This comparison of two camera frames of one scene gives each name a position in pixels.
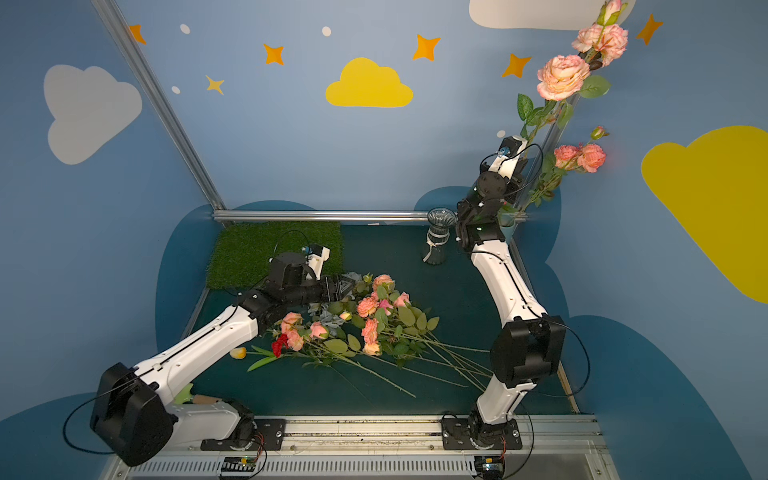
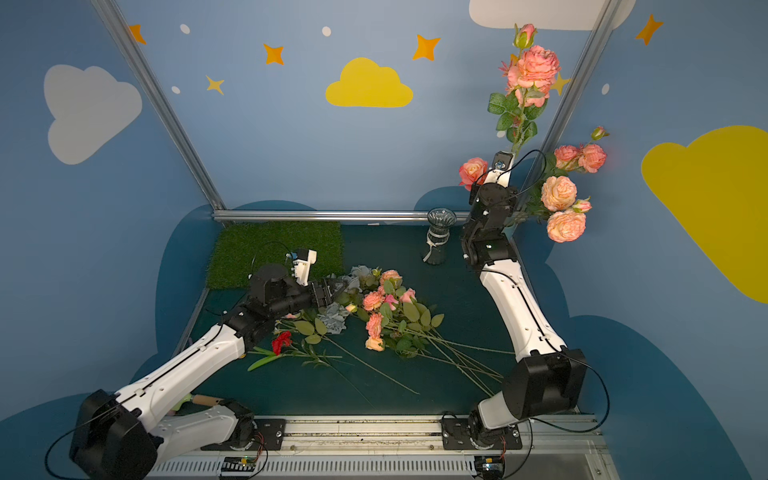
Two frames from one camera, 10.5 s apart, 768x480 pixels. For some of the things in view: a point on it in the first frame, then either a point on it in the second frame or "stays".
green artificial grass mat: (243, 250) stays
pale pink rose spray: (563, 78) → (554, 203)
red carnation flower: (277, 345) stays
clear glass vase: (440, 220) stays
